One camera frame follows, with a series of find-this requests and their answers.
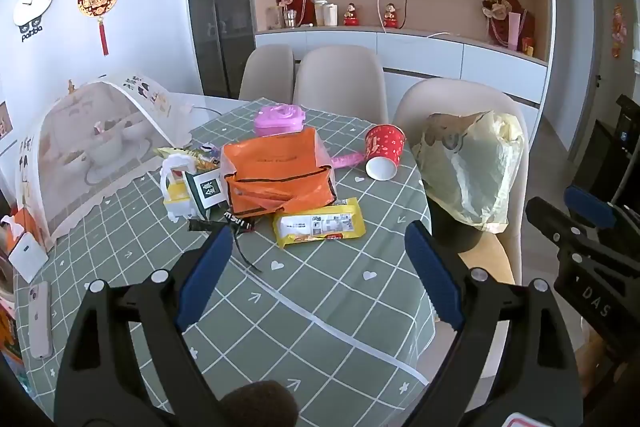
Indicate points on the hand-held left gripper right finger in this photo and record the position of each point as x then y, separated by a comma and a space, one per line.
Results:
432, 267

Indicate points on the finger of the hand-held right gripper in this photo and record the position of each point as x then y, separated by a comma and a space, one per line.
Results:
590, 203
550, 219

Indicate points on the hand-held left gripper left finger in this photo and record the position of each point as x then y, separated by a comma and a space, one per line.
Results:
205, 272

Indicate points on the black bin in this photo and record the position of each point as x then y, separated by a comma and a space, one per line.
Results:
457, 232

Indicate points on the trash bin with yellow bag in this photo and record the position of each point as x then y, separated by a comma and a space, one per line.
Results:
470, 162

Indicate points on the yellow snack packet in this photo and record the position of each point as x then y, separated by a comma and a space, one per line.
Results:
320, 224

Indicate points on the orange plastic bag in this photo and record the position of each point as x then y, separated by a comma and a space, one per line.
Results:
270, 162

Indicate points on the black appliance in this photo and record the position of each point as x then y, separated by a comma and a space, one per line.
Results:
600, 147

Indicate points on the black ribbon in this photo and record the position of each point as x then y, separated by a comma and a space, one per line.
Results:
240, 227

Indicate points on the white and yellow box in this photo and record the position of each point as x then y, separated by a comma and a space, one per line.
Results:
177, 192

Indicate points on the colourful snack wrapper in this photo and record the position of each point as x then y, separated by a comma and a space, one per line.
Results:
202, 157

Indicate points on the green checked tablecloth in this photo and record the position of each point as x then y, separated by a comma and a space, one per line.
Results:
320, 307

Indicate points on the red paper cup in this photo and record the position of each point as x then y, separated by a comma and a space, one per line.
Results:
385, 147

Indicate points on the pink wrapper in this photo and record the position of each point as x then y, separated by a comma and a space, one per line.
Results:
347, 160

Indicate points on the white bowl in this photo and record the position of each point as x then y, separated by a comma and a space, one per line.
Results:
133, 133
107, 154

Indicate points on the beige chair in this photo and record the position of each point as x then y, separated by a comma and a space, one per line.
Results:
267, 72
340, 82
450, 99

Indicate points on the small red box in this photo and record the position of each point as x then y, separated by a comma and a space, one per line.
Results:
528, 46

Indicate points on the pink plastic container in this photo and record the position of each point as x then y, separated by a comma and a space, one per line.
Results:
279, 119

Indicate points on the white smartphone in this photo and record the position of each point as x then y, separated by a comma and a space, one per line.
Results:
40, 322

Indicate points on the red door ornament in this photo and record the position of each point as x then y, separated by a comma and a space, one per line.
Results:
619, 32

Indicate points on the white flat box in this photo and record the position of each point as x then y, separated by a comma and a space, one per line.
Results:
29, 257

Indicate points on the mesh food cover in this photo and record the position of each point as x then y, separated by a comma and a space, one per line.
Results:
100, 122

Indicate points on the pink tube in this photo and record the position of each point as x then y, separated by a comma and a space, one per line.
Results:
515, 31

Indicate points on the orange tissue box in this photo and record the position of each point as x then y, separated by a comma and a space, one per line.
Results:
17, 227

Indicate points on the red bag with pearl flowers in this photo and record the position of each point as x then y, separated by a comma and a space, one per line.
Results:
500, 14

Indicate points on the small red figurine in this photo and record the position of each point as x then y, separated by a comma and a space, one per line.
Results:
390, 17
351, 16

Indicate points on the dark glass cabinet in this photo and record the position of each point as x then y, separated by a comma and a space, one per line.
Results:
217, 7

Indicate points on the white canisters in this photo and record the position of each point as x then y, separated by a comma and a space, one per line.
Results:
325, 13

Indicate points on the red gift bag with flowers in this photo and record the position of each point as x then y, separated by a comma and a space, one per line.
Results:
300, 9

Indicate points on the panda wall clock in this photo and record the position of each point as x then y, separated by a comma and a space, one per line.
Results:
34, 2

